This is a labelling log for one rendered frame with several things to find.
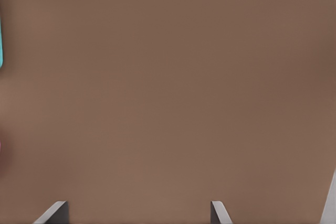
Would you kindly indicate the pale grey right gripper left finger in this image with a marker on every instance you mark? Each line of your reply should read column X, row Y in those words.
column 58, row 214

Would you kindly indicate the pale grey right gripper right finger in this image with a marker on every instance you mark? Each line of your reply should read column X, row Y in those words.
column 219, row 214

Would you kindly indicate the turquoise tray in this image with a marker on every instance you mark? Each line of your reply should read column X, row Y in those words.
column 0, row 43

